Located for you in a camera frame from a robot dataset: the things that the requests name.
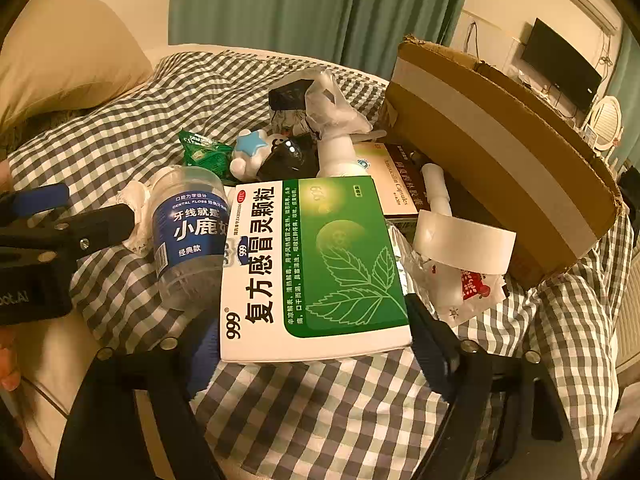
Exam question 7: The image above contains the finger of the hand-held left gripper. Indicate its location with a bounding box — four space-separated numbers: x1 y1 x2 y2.
0 203 137 267
0 183 71 226

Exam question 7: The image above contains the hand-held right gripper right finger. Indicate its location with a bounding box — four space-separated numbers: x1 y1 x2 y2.
404 292 571 480

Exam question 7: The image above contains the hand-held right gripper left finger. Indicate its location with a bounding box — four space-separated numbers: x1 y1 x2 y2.
55 309 226 480

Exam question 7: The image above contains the blue label dental floss bottle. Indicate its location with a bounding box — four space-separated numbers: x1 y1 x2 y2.
150 166 236 311

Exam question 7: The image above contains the green medicine box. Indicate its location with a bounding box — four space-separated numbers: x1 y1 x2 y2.
219 176 414 364

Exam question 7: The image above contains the cardboard box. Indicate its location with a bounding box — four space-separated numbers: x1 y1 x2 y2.
382 35 626 288

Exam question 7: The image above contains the white spray bottle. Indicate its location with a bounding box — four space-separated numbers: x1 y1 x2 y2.
316 134 373 181

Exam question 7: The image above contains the person's left hand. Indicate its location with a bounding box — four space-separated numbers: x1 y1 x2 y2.
0 327 22 393

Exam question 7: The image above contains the crumpled white tissue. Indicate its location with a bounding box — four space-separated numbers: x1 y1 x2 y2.
119 180 162 256

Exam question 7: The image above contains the red and white snack wrapper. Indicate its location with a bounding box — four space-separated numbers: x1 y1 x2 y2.
425 255 508 323

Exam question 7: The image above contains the silver foil packet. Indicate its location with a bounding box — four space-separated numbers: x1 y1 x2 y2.
387 220 436 306

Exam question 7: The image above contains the translucent tape roll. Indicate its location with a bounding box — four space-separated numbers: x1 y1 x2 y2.
412 209 517 277

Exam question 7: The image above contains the cream pillow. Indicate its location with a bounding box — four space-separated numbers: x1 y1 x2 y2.
0 0 153 131

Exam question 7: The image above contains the green snack packet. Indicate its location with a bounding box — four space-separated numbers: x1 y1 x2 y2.
178 130 235 178

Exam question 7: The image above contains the white plastic tube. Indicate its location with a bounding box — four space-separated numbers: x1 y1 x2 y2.
420 162 453 217

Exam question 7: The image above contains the small orange product box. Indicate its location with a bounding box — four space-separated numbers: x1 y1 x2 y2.
350 142 435 218

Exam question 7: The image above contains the white plush toy blue star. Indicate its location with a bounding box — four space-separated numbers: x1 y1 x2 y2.
227 129 291 183

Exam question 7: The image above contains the white louvred wardrobe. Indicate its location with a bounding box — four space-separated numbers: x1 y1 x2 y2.
617 240 640 376

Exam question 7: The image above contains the cream bed headboard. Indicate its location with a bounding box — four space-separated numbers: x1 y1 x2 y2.
35 0 173 53

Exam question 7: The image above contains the clear plastic bag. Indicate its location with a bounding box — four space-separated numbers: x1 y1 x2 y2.
302 67 373 141

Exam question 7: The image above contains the white oval vanity mirror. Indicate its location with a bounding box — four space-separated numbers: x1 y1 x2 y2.
582 96 622 153

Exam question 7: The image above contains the wide green curtain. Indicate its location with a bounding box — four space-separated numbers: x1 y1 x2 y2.
170 0 476 83

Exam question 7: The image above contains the black television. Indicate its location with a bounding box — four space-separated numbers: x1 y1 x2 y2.
520 17 603 113

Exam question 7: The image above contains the narrow green curtain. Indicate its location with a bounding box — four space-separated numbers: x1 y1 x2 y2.
605 25 640 161

